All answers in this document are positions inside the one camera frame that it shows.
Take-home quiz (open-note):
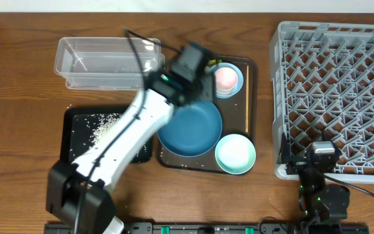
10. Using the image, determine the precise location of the pile of white rice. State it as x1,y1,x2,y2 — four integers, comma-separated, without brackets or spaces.
90,113,121,146

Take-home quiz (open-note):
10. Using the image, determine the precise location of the mint green bowl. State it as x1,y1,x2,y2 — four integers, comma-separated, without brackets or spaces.
214,134,256,175

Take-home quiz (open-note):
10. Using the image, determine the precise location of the light blue small bowl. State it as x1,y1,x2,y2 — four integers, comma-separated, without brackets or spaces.
209,62,244,99

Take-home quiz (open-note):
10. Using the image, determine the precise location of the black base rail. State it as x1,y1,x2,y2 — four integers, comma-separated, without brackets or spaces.
44,221,369,234

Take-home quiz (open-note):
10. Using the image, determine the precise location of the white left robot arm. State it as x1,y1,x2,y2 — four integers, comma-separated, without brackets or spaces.
46,42,216,233

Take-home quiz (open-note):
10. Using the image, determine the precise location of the clear plastic waste bin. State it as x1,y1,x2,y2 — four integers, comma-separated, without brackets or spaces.
54,37,165,90

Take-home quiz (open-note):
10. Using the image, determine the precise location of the black waste tray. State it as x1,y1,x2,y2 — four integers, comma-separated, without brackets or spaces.
59,104,153,164

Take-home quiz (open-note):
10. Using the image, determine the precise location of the dark brown serving tray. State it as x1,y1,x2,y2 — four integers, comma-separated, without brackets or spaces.
156,55,258,174

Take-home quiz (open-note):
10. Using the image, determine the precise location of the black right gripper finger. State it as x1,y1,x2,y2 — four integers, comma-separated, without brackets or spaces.
321,130,337,150
277,133,291,164

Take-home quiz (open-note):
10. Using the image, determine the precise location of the green orange snack wrapper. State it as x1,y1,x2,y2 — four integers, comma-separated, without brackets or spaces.
207,59,222,68

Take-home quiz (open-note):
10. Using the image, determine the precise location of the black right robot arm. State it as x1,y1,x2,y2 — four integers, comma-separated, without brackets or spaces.
278,133,369,234

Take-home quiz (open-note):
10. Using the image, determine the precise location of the pink plastic cup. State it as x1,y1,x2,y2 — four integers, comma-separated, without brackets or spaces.
214,68,238,95

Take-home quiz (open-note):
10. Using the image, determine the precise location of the grey plastic dishwasher rack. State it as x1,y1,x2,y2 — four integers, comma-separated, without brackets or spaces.
269,21,374,184

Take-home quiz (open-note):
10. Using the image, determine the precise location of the dark blue plate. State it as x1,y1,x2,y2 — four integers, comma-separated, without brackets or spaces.
157,101,223,157

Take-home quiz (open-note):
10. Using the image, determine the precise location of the wooden chopstick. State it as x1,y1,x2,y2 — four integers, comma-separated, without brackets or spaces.
245,65,249,133

